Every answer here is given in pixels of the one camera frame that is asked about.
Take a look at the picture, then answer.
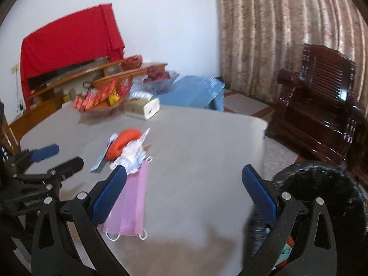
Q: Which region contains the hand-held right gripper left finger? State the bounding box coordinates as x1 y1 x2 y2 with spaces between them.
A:
30 164 128 276

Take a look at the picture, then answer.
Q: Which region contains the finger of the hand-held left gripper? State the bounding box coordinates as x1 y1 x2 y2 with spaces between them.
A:
8 144 60 170
17 157 84 185

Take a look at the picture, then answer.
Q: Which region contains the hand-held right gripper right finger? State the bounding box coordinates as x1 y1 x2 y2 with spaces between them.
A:
239 164 337 276

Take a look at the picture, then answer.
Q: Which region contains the pink face mask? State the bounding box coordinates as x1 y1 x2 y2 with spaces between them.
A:
103 157 153 241

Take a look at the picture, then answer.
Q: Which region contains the white tissue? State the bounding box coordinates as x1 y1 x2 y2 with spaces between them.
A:
109 128 151 176

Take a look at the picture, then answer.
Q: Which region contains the trash bin with black bag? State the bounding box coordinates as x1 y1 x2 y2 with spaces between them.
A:
246 161 368 276

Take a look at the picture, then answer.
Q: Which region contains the grey foil wrapper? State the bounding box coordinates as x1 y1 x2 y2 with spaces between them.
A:
90 138 115 173

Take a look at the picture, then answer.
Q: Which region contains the light wooden cabinet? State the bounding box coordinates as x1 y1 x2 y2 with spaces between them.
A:
9 62 169 150

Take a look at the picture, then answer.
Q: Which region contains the orange peel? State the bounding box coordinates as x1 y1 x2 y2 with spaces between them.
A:
105 129 143 161

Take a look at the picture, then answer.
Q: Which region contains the tray of red snack packets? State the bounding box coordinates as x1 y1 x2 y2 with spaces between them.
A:
72 79 130 115

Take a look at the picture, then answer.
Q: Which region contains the black television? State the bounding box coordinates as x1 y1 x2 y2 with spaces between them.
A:
26 59 110 89

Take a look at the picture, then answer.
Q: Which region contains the beige tissue box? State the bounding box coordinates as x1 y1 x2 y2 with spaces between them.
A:
125 91 161 121

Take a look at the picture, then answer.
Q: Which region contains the dark wooden armchair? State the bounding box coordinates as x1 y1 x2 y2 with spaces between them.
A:
264 44 368 176

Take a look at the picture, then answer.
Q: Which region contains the red cloth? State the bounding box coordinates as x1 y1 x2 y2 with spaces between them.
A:
20 3 126 100

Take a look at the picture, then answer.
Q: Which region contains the glass fruit bowl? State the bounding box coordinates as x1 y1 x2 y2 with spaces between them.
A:
132 66 180 95

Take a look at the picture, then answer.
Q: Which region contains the blue plastic stool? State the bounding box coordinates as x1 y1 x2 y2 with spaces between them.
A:
157 75 225 112

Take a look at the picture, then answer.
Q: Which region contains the beige patterned curtain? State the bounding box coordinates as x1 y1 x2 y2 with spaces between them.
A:
209 0 368 107

